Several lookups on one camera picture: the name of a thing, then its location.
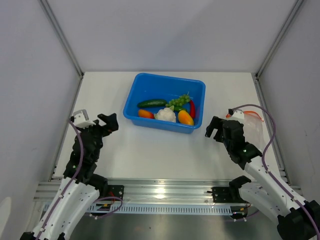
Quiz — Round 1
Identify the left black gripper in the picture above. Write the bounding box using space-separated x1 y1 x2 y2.
75 113 119 160

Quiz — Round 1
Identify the yellow orange mango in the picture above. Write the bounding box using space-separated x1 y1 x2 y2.
177 110 194 126

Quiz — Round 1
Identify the orange red mango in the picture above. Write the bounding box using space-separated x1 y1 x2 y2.
138 109 155 119

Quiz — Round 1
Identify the clear zip top bag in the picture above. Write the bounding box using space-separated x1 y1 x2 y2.
239 109 265 152

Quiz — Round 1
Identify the white cauliflower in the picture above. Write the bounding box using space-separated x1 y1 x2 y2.
154 106 176 123

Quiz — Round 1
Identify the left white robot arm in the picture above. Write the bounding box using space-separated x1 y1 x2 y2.
21 109 123 240

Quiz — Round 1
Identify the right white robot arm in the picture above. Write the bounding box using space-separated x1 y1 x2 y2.
205 116 320 240

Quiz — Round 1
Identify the red chili pepper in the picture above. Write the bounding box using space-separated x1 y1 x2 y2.
189 100 196 119

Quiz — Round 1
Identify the green chili pepper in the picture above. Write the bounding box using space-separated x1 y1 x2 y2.
173 106 188 113

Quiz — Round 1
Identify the green grape bunch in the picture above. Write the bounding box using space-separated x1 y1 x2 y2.
165 93 191 108

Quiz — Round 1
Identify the blue plastic bin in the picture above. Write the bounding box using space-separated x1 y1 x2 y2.
123 73 206 134

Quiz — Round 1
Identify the dark green cucumber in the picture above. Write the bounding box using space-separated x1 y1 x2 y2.
137 99 168 108

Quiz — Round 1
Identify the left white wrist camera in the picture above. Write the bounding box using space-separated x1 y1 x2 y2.
70 109 95 129

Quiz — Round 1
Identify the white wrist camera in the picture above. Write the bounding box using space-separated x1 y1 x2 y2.
225 108 245 122
70 109 95 129

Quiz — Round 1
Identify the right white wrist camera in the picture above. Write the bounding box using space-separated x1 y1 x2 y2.
225 108 245 122

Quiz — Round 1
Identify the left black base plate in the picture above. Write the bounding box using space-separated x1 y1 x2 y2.
106 185 125 199

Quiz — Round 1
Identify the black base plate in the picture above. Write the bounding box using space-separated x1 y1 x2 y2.
106 185 125 199
206 186 241 204

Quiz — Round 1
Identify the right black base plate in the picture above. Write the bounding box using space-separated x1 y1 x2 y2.
206 186 241 204

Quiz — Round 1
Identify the aluminium mounting rail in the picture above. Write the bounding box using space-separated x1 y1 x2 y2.
33 177 305 203

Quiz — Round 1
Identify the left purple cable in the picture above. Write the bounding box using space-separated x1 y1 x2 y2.
34 119 124 240

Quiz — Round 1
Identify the left aluminium frame post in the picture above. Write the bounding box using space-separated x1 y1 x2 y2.
38 0 84 78

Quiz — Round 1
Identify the aluminium frame post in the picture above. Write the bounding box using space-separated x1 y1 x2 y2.
255 0 306 80
38 0 84 78

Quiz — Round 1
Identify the right aluminium frame post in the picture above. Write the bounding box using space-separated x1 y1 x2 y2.
255 0 306 80

